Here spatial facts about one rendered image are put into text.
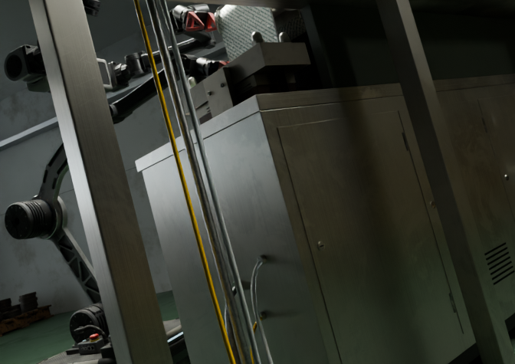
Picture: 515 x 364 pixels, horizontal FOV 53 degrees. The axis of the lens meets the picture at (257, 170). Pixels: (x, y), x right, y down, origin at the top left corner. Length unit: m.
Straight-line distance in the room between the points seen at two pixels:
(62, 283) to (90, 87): 6.63
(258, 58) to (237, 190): 0.33
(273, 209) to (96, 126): 0.56
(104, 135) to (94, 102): 0.05
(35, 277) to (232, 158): 6.55
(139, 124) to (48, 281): 2.58
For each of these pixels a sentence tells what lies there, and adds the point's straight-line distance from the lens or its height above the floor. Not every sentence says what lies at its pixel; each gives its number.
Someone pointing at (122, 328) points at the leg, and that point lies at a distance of 0.77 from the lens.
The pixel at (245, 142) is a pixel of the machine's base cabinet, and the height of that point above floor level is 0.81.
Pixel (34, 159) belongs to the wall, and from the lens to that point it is 7.48.
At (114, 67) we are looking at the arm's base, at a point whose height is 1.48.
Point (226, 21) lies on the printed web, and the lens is 1.71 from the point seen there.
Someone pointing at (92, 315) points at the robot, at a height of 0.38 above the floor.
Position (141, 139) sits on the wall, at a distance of 6.23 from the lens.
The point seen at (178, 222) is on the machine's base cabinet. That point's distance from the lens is 1.58.
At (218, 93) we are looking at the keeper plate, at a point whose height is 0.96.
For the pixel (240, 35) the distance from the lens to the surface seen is 1.66.
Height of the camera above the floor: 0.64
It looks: 4 degrees up
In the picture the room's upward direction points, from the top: 15 degrees counter-clockwise
